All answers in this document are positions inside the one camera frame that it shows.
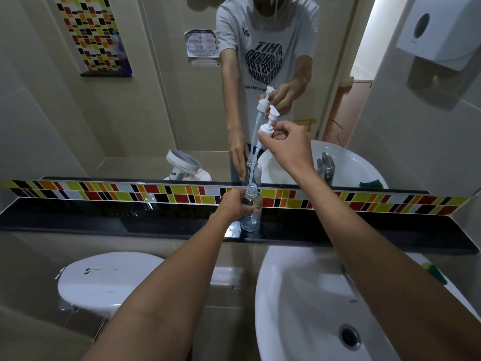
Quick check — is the white toilet tank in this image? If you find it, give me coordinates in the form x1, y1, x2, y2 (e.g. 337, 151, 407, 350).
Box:
57, 252, 166, 320

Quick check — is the person's right forearm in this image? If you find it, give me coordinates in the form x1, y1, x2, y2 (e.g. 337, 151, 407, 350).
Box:
291, 163, 481, 361

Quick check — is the white box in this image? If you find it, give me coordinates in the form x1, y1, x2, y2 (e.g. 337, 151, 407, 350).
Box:
210, 266, 244, 290

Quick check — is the person's left forearm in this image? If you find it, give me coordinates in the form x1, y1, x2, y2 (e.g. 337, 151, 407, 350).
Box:
81, 214, 241, 361

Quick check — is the metal water hose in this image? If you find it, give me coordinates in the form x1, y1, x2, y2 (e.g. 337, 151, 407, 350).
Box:
92, 317, 109, 343

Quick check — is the clear plastic bottle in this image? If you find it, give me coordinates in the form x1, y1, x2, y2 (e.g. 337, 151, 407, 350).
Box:
240, 183, 263, 233

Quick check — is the white ceramic sink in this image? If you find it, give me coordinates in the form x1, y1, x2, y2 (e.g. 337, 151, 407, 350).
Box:
255, 245, 481, 361

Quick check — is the person's left hand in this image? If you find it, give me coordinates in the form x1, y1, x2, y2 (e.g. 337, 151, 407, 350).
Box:
215, 188, 261, 223

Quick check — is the person's right hand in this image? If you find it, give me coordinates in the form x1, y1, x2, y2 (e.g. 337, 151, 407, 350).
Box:
257, 121, 318, 179

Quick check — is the metal sink drain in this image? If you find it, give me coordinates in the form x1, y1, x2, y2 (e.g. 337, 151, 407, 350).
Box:
338, 324, 362, 351

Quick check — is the white pump dispenser with tube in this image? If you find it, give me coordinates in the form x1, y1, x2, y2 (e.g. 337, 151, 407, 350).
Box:
247, 105, 280, 188

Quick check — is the wall mirror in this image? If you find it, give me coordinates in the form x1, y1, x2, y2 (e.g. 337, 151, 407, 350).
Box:
0, 0, 431, 194

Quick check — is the colourful mosaic tile strip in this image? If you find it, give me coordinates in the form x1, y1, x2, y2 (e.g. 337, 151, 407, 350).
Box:
0, 179, 470, 216

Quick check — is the chrome faucet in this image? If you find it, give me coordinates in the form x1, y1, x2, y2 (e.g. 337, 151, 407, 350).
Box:
340, 263, 363, 299

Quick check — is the white paper towel dispenser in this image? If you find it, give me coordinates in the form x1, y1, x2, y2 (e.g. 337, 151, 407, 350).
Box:
395, 0, 481, 72

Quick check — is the black stone ledge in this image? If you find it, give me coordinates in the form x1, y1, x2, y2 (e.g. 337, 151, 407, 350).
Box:
0, 197, 480, 255

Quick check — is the green sponge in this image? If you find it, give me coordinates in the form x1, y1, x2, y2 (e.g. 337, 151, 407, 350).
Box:
421, 262, 448, 286

